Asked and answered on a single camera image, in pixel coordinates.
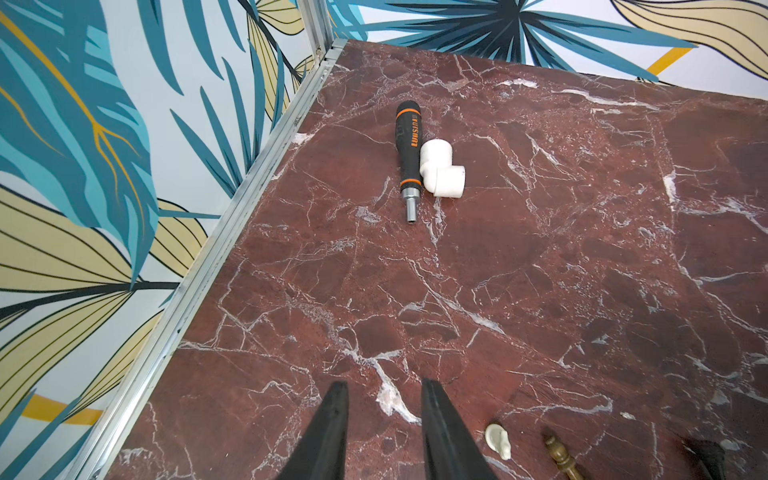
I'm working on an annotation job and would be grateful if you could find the white knight piece lying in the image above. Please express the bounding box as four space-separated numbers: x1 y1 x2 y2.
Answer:
484 423 511 461

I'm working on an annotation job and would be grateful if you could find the white pipe elbow fitting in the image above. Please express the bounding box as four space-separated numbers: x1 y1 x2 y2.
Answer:
419 139 466 199

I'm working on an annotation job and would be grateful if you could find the black orange screwdriver handle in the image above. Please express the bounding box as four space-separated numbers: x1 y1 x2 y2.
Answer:
395 100 423 224

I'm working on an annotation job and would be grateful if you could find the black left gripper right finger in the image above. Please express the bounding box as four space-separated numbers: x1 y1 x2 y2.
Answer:
421 378 497 480

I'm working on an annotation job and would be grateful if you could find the black chess piece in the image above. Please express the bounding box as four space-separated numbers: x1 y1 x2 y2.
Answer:
683 438 726 480

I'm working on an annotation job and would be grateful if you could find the gold piece lying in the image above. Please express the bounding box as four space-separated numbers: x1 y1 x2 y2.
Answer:
544 435 585 480

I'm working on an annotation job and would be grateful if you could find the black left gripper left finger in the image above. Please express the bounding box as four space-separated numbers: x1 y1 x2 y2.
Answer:
277 381 349 480

